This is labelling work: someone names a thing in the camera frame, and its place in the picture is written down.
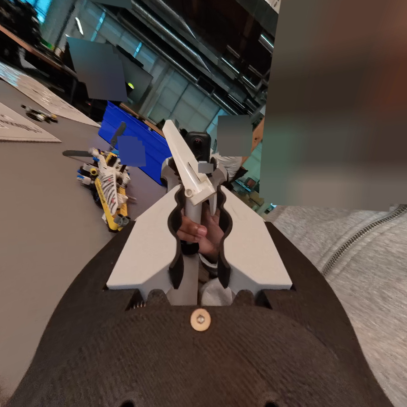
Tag person's right forearm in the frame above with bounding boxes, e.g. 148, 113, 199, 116
198, 253, 235, 306

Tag white printed paper sheet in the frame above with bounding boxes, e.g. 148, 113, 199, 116
0, 102, 62, 143

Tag lego helicopter model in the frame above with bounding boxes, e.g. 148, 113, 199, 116
63, 122, 138, 233

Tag pile of lego pieces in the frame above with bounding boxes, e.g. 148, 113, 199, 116
20, 104, 60, 124

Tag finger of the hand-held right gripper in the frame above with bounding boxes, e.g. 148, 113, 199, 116
210, 164, 230, 192
160, 157, 183, 192

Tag open instruction booklet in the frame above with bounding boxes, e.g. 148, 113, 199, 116
0, 61, 101, 128

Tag blue plastic bin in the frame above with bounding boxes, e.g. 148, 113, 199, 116
98, 101, 174, 187

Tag long white lego blade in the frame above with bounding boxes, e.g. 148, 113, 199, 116
162, 120, 217, 206

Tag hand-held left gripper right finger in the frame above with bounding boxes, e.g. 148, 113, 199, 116
216, 185, 293, 291

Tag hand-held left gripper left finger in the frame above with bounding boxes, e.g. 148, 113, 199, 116
106, 185, 185, 292

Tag person's right hand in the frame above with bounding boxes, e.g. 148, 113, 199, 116
176, 209, 224, 255

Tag person's grey clothing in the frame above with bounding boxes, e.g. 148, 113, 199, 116
263, 203, 407, 407

